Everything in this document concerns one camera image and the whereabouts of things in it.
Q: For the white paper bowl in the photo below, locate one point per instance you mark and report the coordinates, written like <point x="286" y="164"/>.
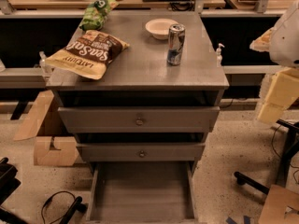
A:
<point x="159" y="28"/>

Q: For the black chair base left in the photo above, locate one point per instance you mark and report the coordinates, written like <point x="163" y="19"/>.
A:
<point x="9" y="183"/>

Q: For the cardboard box pieces left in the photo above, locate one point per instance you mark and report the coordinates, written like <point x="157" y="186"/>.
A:
<point x="53" y="146"/>

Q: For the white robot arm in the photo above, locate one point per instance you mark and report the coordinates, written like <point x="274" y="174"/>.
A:
<point x="284" y="41"/>

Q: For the grey middle drawer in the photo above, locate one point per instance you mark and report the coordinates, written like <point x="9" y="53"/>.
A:
<point x="141" y="151"/>

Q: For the small pump sanitizer bottle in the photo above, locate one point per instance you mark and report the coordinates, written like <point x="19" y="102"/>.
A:
<point x="218" y="53"/>

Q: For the yellow brown sea salt chip bag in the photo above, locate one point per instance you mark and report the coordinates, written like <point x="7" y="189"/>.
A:
<point x="89" y="55"/>

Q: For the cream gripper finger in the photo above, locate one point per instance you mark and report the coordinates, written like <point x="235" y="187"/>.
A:
<point x="278" y="92"/>
<point x="262" y="43"/>

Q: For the grey wooden drawer cabinet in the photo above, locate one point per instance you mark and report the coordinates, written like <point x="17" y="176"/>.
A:
<point x="141" y="77"/>

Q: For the grey open bottom drawer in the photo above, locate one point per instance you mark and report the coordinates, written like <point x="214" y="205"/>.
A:
<point x="142" y="193"/>

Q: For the clear bottle left of cabinet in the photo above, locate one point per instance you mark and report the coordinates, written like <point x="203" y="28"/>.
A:
<point x="45" y="68"/>

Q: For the grey top drawer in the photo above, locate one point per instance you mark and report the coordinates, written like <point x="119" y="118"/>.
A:
<point x="139" y="119"/>

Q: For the silver blue redbull can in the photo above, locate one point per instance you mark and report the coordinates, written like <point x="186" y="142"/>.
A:
<point x="176" y="38"/>

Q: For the cardboard piece bottom right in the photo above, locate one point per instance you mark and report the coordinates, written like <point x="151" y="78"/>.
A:
<point x="281" y="207"/>

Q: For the green snack bag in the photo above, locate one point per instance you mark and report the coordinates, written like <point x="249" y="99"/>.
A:
<point x="96" y="13"/>

